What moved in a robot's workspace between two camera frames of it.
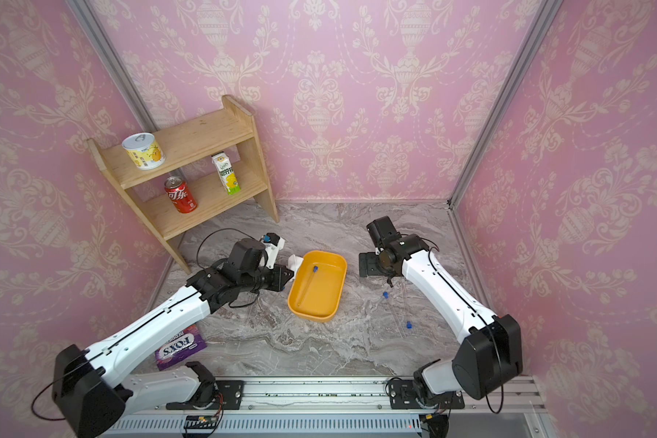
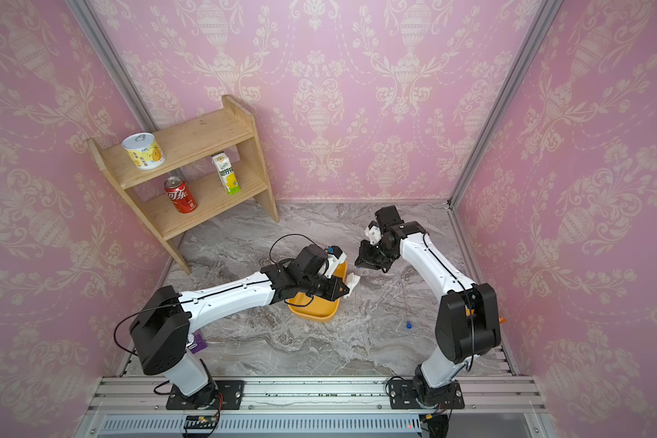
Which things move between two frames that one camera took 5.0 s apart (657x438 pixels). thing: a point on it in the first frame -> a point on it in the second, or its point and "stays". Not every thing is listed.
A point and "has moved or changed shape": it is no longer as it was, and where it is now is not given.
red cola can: x=180 y=194 stays
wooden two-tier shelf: x=181 y=175 stays
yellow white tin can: x=144 y=151 stays
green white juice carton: x=224 y=164 stays
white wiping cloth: x=294 y=263 has moved or changed shape
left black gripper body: x=270 y=279 -> x=327 y=288
